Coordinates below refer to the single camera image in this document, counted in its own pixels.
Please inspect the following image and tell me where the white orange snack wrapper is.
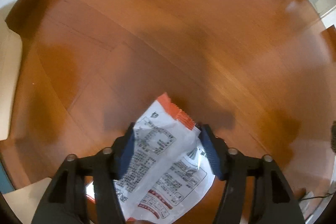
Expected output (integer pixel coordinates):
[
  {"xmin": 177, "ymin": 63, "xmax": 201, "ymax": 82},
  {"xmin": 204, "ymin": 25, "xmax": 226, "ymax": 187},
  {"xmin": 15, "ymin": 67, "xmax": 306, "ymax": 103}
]
[{"xmin": 85, "ymin": 91, "xmax": 216, "ymax": 224}]

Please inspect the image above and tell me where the beige square trash bin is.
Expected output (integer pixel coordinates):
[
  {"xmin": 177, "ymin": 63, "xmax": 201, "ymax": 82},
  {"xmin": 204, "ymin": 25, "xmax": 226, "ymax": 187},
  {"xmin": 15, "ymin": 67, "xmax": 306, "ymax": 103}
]
[{"xmin": 0, "ymin": 17, "xmax": 22, "ymax": 140}]

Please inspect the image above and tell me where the round beige lidded bucket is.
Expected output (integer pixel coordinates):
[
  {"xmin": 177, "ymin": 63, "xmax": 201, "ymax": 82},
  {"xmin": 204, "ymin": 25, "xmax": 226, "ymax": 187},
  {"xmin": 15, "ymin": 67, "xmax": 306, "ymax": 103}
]
[{"xmin": 4, "ymin": 177, "xmax": 51, "ymax": 214}]

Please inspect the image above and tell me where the teal cooler box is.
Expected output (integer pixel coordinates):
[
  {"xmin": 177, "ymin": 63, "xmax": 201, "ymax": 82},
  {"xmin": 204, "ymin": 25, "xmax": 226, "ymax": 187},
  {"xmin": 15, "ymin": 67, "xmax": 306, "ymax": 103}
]
[{"xmin": 0, "ymin": 162, "xmax": 15, "ymax": 194}]

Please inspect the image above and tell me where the steel wool scrubber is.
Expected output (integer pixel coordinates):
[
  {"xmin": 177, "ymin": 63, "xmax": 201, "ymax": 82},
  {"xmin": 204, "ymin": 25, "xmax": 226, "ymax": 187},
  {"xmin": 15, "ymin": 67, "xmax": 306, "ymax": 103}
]
[{"xmin": 331, "ymin": 121, "xmax": 336, "ymax": 153}]

